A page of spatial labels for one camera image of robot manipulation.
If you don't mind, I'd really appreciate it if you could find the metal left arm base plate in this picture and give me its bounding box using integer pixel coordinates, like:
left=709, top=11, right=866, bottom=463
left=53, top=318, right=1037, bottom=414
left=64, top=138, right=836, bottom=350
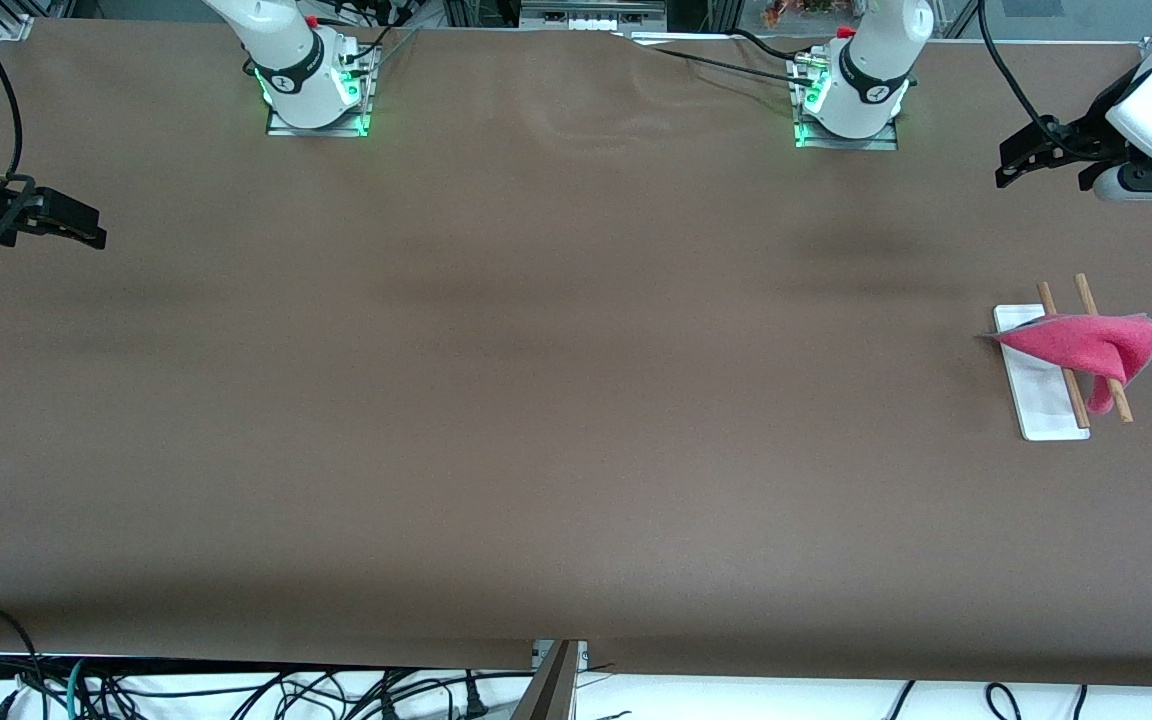
left=791, top=55, right=902, bottom=151

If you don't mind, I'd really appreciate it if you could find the white power strip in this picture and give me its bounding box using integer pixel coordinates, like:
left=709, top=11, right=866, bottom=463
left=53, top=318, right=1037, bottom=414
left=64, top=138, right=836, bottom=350
left=519, top=0, right=667, bottom=32

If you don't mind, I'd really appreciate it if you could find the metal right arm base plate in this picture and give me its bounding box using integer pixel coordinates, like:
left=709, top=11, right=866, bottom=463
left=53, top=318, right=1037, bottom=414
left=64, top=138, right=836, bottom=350
left=266, top=35, right=382, bottom=138

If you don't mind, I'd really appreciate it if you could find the wooden rack bar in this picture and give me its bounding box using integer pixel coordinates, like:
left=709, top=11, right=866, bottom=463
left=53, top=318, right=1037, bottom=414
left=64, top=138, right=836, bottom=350
left=1074, top=273, right=1134, bottom=423
left=1037, top=281, right=1091, bottom=429

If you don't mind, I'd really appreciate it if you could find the white rack base plate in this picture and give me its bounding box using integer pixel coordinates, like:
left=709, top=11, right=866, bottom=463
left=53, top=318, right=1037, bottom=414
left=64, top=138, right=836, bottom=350
left=993, top=303, right=1091, bottom=442

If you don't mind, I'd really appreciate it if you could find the black arm base cable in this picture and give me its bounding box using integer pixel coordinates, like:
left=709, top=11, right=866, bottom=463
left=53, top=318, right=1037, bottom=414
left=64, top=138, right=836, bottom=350
left=321, top=0, right=419, bottom=63
left=621, top=35, right=822, bottom=89
left=729, top=27, right=809, bottom=63

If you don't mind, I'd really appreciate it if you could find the brown table cover sheet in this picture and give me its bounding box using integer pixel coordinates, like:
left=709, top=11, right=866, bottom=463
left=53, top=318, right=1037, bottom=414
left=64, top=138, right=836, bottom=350
left=0, top=18, right=1152, bottom=689

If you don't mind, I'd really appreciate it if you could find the aluminium frame profile with bracket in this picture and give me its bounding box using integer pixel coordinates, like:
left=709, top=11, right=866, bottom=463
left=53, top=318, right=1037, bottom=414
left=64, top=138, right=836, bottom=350
left=511, top=640, right=589, bottom=720

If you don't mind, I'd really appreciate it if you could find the orange red object pile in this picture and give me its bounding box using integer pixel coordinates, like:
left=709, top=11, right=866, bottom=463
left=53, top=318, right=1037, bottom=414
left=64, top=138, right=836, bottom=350
left=764, top=0, right=867, bottom=27

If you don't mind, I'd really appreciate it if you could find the pink towel with grey hem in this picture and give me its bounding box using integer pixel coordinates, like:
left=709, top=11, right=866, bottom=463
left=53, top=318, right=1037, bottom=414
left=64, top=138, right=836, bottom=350
left=976, top=312, right=1152, bottom=415

